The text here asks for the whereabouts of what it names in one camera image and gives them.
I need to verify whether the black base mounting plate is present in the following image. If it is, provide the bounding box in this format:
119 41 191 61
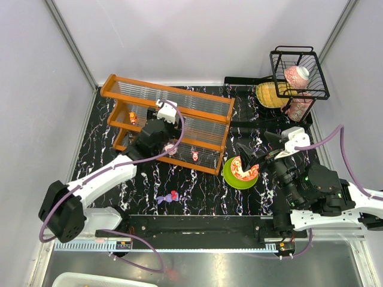
95 214 308 240

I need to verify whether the pink piglet toy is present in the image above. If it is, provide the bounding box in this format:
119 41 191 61
191 151 199 161

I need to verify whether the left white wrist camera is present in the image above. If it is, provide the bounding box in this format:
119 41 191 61
156 100 178 124

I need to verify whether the pink hat girl toy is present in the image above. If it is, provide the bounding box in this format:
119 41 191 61
164 143 177 156

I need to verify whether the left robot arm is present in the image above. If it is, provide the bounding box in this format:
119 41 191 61
38 100 185 243

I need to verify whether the orange wooden glass shelf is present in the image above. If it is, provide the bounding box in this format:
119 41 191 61
100 74 235 175

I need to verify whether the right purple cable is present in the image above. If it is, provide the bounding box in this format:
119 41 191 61
239 124 383 259

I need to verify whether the purple cable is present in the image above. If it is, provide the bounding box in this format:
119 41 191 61
39 100 186 273
239 124 383 259

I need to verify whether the black wire dish rack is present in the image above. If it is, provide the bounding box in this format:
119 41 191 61
224 45 330 130

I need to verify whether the pink patterned cup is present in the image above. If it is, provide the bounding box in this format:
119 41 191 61
285 92 312 122

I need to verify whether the yellow bear toy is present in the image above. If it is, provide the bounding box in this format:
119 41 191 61
129 112 138 125

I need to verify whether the yellow woven plate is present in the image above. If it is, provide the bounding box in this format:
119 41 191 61
256 82 297 109

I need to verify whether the green plastic plate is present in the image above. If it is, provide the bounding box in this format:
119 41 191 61
223 157 259 190

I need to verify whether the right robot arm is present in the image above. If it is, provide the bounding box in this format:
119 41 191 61
236 127 382 236

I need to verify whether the red patterned bowl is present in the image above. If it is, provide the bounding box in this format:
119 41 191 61
230 156 259 181

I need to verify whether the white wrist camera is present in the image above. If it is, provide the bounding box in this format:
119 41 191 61
156 100 178 124
275 126 310 159

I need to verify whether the purple donkey toy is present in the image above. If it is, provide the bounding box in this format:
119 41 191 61
156 190 180 204

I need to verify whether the pink patterned bowl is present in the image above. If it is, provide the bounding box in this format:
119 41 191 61
284 66 309 89

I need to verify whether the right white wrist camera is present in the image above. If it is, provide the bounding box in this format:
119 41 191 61
275 126 310 159

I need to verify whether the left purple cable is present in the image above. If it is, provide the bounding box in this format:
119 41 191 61
39 100 186 273

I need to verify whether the white plastic bin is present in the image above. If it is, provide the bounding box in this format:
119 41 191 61
52 272 157 287

